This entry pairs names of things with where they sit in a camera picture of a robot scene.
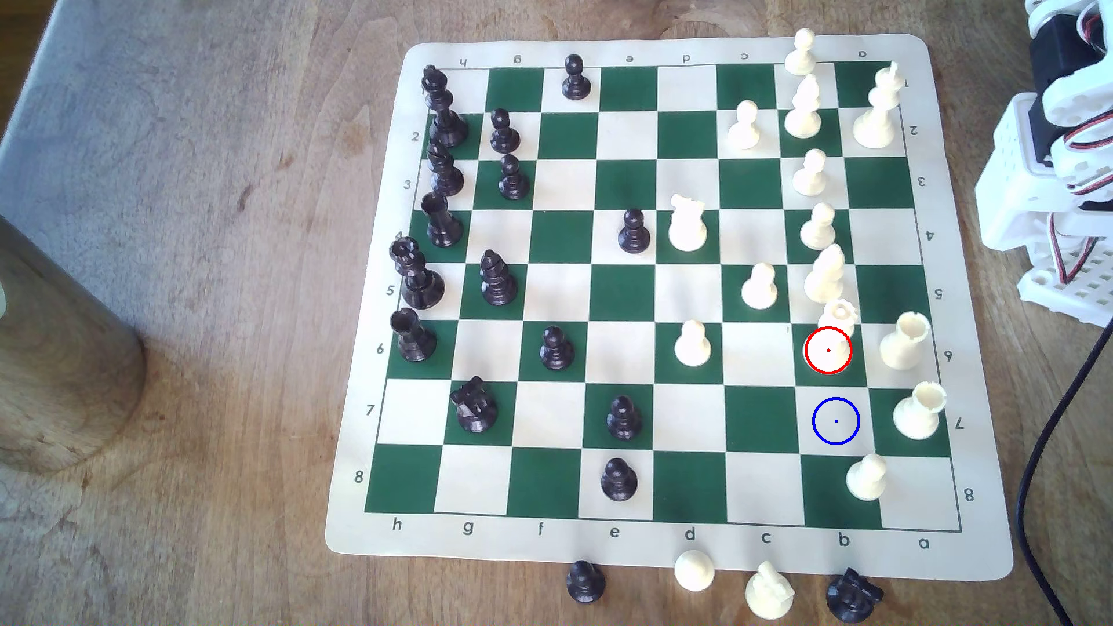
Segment white chess queen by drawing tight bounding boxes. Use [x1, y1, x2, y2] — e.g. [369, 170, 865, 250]
[804, 298, 860, 375]

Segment black chess pawn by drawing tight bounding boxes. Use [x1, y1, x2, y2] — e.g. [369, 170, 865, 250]
[618, 208, 652, 255]
[606, 395, 643, 442]
[539, 325, 576, 372]
[489, 108, 522, 155]
[601, 457, 638, 503]
[498, 154, 530, 202]
[566, 561, 606, 605]
[561, 54, 592, 101]

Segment black chess bishop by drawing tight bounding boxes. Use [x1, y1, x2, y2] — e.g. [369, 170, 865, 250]
[480, 249, 519, 307]
[426, 139, 466, 198]

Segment green and white chess mat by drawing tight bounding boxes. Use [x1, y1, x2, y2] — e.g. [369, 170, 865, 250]
[324, 33, 1016, 582]

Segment black chess knight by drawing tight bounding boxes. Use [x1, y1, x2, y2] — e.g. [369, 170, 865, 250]
[825, 569, 885, 624]
[449, 376, 499, 434]

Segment black chess queen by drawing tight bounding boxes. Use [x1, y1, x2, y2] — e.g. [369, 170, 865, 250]
[390, 237, 445, 311]

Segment white chess pawn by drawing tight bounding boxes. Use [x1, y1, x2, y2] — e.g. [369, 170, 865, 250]
[845, 453, 890, 503]
[800, 202, 838, 252]
[675, 549, 716, 594]
[674, 320, 713, 368]
[791, 148, 829, 198]
[784, 28, 819, 77]
[741, 263, 779, 311]
[727, 100, 762, 151]

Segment black chess rook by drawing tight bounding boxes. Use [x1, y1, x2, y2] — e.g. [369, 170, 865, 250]
[420, 192, 464, 249]
[390, 308, 438, 363]

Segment white chess knight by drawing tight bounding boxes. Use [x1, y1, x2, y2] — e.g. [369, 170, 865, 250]
[668, 194, 709, 253]
[745, 561, 796, 621]

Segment black chess king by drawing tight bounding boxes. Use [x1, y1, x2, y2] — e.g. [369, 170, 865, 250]
[421, 64, 471, 149]

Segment white chess bishop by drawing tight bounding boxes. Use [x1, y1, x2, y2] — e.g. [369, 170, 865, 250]
[803, 243, 847, 305]
[783, 74, 824, 140]

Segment white chess rook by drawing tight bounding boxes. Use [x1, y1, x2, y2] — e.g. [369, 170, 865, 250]
[879, 311, 932, 372]
[892, 381, 948, 441]

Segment white chess king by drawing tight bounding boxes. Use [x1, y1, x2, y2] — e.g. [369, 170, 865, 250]
[852, 61, 908, 151]

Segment shiny metal thermos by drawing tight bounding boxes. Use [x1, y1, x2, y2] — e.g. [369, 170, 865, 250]
[0, 213, 147, 475]

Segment red black servo wires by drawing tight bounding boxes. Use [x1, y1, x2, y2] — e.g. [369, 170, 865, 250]
[1046, 104, 1113, 288]

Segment black power cable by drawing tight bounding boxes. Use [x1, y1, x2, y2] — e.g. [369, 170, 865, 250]
[1016, 317, 1113, 626]

